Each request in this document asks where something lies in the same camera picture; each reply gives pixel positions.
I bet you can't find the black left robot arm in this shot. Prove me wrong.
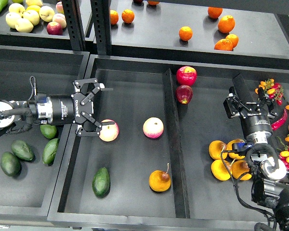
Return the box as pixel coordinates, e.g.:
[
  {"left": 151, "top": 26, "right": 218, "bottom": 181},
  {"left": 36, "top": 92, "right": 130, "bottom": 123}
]
[{"left": 0, "top": 76, "right": 115, "bottom": 137}]

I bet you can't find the red apple on shelf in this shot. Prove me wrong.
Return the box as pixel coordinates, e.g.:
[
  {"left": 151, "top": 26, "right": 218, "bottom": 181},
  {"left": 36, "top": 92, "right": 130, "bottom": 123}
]
[{"left": 46, "top": 22, "right": 63, "bottom": 36}]

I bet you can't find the cherry tomato bunch top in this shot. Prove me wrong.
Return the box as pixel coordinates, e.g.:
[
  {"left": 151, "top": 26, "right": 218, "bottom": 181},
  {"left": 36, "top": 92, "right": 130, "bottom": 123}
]
[{"left": 255, "top": 78, "right": 284, "bottom": 105}]

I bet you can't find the dark avocado beside it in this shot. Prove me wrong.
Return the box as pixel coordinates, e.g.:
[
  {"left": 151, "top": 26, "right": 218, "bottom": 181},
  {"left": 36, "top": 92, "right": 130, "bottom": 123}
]
[{"left": 11, "top": 140, "right": 35, "bottom": 161}]

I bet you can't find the bright red apple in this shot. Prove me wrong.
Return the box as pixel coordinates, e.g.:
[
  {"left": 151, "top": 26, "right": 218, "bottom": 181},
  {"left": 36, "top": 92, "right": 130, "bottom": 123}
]
[{"left": 176, "top": 66, "right": 197, "bottom": 86}]

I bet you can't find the orange shelf far left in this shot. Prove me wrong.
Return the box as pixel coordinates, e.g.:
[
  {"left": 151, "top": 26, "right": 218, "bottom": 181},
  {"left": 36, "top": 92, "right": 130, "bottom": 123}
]
[{"left": 110, "top": 10, "right": 119, "bottom": 25}]

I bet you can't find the pink yellow apple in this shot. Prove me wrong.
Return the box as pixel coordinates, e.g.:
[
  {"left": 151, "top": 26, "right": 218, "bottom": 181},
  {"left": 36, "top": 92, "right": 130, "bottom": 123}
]
[
  {"left": 99, "top": 119, "right": 119, "bottom": 142},
  {"left": 143, "top": 117, "right": 164, "bottom": 139}
]

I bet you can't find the orange shelf front right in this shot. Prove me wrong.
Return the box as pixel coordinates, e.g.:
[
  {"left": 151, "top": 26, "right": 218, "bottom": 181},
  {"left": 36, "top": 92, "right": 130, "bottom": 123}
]
[{"left": 214, "top": 38, "right": 234, "bottom": 51}]

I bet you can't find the dark green avocado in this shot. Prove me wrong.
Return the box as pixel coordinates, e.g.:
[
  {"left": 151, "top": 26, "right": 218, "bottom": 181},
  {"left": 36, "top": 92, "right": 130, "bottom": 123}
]
[{"left": 92, "top": 167, "right": 110, "bottom": 197}]

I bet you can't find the yellow brown pear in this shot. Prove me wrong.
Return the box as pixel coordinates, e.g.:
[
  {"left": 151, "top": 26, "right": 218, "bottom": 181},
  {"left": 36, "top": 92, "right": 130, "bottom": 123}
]
[{"left": 148, "top": 163, "right": 171, "bottom": 192}]

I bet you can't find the black tray divider right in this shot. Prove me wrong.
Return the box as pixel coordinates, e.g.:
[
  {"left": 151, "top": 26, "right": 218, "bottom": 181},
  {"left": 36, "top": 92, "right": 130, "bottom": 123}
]
[{"left": 232, "top": 73, "right": 289, "bottom": 193}]

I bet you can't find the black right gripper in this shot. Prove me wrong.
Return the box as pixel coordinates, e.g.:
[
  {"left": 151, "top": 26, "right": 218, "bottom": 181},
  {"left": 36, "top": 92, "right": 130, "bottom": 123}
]
[{"left": 223, "top": 87, "right": 279, "bottom": 142}]

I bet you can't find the pale yellow apple front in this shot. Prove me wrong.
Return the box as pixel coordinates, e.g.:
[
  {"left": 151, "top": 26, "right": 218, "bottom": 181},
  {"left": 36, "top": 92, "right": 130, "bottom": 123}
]
[{"left": 15, "top": 18, "right": 34, "bottom": 33}]

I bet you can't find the pink yellow apple right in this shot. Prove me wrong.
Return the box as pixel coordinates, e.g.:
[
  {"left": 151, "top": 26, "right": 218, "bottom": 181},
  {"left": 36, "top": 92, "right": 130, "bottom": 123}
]
[{"left": 143, "top": 117, "right": 164, "bottom": 139}]

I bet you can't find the yellow pear upper left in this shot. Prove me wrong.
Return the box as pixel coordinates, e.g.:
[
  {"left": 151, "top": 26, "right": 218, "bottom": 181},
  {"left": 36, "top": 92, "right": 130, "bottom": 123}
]
[{"left": 209, "top": 140, "right": 228, "bottom": 160}]

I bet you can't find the pink yellow apple left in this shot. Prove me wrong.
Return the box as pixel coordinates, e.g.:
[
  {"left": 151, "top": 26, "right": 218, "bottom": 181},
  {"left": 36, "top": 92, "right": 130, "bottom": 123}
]
[{"left": 99, "top": 119, "right": 119, "bottom": 142}]

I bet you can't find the green avocado middle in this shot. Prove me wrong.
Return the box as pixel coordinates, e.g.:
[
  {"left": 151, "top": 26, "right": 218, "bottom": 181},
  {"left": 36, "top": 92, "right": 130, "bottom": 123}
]
[{"left": 40, "top": 125, "right": 57, "bottom": 139}]

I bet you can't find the pale yellow apple right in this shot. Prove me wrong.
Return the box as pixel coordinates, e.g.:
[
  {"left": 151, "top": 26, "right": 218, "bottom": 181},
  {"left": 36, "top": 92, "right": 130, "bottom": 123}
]
[{"left": 39, "top": 6, "right": 55, "bottom": 22}]

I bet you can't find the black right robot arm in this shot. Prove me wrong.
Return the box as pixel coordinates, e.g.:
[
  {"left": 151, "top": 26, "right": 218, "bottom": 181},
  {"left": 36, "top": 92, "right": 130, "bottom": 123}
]
[{"left": 223, "top": 86, "right": 289, "bottom": 231}]

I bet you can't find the black shelf post left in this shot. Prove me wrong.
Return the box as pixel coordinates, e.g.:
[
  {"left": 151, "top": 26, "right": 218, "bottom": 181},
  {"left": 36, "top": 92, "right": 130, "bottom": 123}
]
[{"left": 62, "top": 0, "right": 86, "bottom": 51}]

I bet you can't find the yellow pear lower left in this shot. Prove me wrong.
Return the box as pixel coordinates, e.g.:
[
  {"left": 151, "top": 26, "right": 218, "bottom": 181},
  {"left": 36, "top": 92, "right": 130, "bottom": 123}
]
[{"left": 210, "top": 159, "right": 232, "bottom": 181}]

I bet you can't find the large orange shelf right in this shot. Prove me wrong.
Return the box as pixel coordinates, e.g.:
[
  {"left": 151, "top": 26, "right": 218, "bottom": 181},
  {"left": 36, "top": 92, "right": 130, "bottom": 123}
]
[{"left": 218, "top": 15, "right": 236, "bottom": 34}]

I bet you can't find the black left tray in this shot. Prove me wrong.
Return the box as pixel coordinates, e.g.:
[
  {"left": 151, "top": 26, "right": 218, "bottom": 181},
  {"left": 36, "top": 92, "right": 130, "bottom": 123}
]
[{"left": 0, "top": 46, "right": 89, "bottom": 224}]

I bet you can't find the red chili pepper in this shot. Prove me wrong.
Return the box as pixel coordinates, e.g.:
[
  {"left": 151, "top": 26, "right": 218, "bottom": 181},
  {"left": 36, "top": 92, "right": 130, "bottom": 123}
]
[{"left": 271, "top": 109, "right": 288, "bottom": 131}]

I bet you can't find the black shelf post right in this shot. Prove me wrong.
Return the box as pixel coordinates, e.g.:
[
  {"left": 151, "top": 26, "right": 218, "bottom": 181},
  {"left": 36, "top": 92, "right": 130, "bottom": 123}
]
[{"left": 91, "top": 0, "right": 112, "bottom": 56}]

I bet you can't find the yellow pear lower middle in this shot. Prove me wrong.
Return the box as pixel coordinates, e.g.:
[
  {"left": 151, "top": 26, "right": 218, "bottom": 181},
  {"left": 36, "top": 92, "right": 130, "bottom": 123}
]
[{"left": 232, "top": 160, "right": 252, "bottom": 181}]

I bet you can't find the dark avocado far left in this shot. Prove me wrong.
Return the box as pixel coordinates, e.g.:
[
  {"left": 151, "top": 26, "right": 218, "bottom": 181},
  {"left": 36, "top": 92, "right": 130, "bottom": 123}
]
[{"left": 0, "top": 152, "right": 21, "bottom": 177}]

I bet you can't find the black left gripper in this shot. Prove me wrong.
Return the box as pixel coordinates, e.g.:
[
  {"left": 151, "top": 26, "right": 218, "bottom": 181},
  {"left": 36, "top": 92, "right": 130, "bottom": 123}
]
[{"left": 49, "top": 78, "right": 115, "bottom": 137}]

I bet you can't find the orange on shelf centre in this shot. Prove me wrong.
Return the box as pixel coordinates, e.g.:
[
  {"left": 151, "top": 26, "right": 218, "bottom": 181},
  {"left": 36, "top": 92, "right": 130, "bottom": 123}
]
[{"left": 179, "top": 26, "right": 193, "bottom": 41}]

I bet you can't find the orange shelf behind front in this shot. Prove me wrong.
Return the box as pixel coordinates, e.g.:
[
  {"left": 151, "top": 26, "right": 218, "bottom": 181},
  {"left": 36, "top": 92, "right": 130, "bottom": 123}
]
[{"left": 226, "top": 34, "right": 239, "bottom": 48}]

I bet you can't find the yellow pear upper right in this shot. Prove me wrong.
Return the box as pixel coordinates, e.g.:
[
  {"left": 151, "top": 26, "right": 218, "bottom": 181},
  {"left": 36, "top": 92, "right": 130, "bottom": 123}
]
[{"left": 227, "top": 139, "right": 246, "bottom": 160}]

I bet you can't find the pink peach on shelf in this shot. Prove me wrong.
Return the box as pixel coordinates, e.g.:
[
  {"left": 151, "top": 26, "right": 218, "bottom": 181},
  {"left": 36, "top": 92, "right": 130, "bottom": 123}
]
[{"left": 53, "top": 13, "right": 67, "bottom": 29}]

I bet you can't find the dark red apple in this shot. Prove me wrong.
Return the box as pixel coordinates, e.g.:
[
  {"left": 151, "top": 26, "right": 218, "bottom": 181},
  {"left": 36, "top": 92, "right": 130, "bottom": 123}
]
[{"left": 175, "top": 85, "right": 193, "bottom": 104}]

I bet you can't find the black shelf post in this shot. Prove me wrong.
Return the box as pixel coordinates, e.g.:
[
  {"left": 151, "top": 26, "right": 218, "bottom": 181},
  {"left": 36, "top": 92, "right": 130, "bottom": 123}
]
[
  {"left": 91, "top": 0, "right": 112, "bottom": 56},
  {"left": 62, "top": 0, "right": 86, "bottom": 51}
]

